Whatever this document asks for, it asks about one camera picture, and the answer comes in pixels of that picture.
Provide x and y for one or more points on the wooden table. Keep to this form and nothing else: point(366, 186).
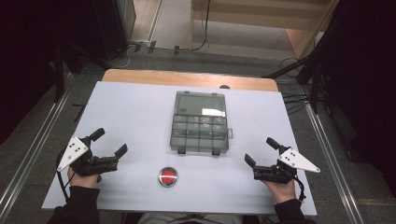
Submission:
point(186, 79)

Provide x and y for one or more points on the clear grey compartment box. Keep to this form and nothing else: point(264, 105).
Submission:
point(199, 137)

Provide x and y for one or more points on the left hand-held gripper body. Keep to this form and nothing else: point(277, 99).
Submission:
point(76, 152)

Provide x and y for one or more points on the black tripod stand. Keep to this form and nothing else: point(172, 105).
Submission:
point(311, 67)

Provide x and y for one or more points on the person's right hand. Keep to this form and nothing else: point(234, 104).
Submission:
point(283, 191)

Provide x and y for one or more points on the aluminium floor rail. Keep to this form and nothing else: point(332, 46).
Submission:
point(333, 165)
point(34, 146)

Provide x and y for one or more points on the power strip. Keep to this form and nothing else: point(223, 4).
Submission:
point(141, 43)

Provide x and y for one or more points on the red round button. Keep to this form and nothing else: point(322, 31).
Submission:
point(168, 177)

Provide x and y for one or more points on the white table board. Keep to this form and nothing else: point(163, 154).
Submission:
point(130, 118)

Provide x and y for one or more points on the wooden furniture frame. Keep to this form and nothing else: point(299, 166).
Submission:
point(264, 14)

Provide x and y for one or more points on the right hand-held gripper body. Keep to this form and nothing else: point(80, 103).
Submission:
point(295, 161)

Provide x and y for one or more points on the person's left hand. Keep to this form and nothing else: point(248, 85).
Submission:
point(84, 181)

